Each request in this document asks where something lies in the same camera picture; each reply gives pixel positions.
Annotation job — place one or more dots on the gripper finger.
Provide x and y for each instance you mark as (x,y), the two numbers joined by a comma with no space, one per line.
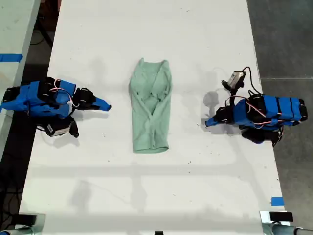
(101,103)
(214,118)
(217,124)
(97,109)

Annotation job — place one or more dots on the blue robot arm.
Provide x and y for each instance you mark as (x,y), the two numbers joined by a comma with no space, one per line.
(34,98)
(274,110)

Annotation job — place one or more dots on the pale green t-shirt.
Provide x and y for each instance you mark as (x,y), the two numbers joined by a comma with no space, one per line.
(150,110)

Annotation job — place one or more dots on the long blue tape strip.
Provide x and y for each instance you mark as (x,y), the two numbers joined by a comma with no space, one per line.
(11,57)

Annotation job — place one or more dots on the short blue tape strip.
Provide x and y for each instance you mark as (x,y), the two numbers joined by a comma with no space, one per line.
(277,201)

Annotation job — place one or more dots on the pale side table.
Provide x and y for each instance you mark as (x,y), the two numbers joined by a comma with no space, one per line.
(12,29)

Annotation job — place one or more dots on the small black box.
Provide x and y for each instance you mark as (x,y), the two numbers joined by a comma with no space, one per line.
(27,219)
(281,216)

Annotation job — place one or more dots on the grey tube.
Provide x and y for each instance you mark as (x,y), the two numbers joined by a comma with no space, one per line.
(288,229)

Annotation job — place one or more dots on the short black camera stalk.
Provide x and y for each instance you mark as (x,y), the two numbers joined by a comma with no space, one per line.
(234,94)
(74,127)

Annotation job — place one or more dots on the small camera box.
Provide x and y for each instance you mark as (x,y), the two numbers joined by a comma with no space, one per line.
(236,78)
(57,129)

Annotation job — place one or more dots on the silver metal bracket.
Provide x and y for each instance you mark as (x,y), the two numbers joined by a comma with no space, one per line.
(41,224)
(265,220)

